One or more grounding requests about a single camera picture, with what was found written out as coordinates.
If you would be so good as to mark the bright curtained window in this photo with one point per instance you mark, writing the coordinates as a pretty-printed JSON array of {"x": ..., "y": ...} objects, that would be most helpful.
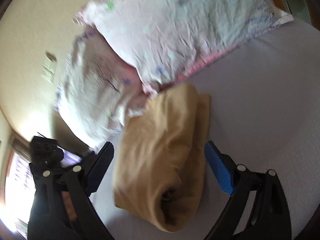
[{"x": 19, "y": 193}]

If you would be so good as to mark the white tree print pillow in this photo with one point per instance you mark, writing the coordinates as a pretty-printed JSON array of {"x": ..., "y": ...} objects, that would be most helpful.
[{"x": 98, "y": 91}]

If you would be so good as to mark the white wall socket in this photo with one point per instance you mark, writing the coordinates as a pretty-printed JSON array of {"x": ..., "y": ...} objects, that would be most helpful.
[{"x": 49, "y": 67}]

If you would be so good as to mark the pink star print pillow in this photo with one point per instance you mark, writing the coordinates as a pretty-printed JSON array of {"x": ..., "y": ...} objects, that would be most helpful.
[{"x": 168, "y": 41}]

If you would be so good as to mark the black flat screen television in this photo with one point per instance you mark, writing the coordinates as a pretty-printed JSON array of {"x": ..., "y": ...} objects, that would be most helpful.
[{"x": 74, "y": 151}]

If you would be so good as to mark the lavender bed sheet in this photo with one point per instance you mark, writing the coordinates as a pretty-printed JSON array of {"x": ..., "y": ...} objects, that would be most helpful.
[{"x": 265, "y": 111}]

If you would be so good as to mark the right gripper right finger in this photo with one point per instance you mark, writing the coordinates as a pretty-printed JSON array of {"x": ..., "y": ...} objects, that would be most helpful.
[{"x": 269, "y": 217}]

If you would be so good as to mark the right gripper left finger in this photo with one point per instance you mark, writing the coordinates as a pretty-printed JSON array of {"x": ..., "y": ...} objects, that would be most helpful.
[{"x": 62, "y": 209}]

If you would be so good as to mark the tan shirt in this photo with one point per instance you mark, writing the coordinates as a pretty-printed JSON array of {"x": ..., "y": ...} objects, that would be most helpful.
[{"x": 159, "y": 170}]

